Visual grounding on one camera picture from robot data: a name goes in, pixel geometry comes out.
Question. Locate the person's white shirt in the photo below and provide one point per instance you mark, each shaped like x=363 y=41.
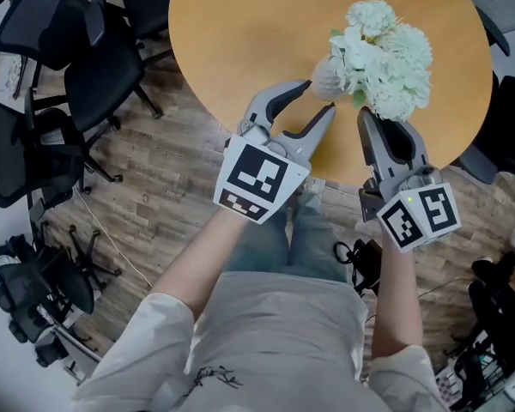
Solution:
x=274 y=337

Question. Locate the black mesh office chair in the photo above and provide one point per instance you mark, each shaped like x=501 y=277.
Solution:
x=30 y=157
x=146 y=2
x=103 y=80
x=510 y=122
x=47 y=281

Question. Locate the round wooden table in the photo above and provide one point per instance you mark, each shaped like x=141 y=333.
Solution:
x=249 y=37

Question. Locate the white flowers bouquet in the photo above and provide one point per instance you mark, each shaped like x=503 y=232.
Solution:
x=390 y=58

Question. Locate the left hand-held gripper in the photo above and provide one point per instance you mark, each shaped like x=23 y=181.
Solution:
x=253 y=178

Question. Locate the person's right forearm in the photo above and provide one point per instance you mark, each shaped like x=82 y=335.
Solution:
x=397 y=298

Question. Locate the beige cardboard box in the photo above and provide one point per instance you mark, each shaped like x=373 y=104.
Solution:
x=6 y=73

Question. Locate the beige shoe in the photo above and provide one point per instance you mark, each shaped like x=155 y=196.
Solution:
x=314 y=186

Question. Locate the person's blue jeans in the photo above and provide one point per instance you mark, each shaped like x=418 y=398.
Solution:
x=313 y=247

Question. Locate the black bag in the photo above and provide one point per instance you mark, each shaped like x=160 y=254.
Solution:
x=498 y=290

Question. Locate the person's left forearm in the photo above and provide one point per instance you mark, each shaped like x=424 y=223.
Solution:
x=201 y=264

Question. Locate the white ribbed vase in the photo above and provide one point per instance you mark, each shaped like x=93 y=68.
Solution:
x=326 y=82

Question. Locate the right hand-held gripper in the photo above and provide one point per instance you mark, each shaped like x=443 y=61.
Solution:
x=416 y=217

